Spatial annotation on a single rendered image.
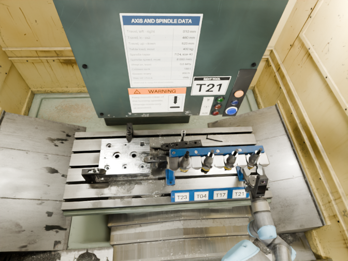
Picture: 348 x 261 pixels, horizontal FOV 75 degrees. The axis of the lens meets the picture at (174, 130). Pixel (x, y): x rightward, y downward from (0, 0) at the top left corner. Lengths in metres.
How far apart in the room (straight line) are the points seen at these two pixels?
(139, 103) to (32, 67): 1.57
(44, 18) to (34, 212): 1.22
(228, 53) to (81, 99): 1.81
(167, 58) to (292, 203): 1.32
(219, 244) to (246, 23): 1.26
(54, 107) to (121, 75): 1.70
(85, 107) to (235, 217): 1.51
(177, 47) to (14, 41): 1.62
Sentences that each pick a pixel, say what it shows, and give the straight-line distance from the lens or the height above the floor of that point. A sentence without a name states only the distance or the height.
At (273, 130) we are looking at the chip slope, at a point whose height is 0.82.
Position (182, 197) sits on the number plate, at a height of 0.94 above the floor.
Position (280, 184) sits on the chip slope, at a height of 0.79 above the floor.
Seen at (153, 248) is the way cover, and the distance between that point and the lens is 1.49.
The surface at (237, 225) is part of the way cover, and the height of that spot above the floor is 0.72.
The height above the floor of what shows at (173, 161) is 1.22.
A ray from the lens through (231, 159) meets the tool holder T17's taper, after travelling 1.10.
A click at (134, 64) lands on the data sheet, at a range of 0.57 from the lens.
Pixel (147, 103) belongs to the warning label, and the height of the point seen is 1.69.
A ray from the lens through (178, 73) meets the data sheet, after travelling 0.59.
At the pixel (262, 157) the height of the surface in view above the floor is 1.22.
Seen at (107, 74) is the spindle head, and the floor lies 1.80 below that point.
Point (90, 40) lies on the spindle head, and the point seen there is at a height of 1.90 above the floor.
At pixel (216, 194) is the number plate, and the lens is 1.36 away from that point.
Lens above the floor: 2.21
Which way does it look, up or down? 57 degrees down
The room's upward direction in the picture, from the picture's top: 5 degrees clockwise
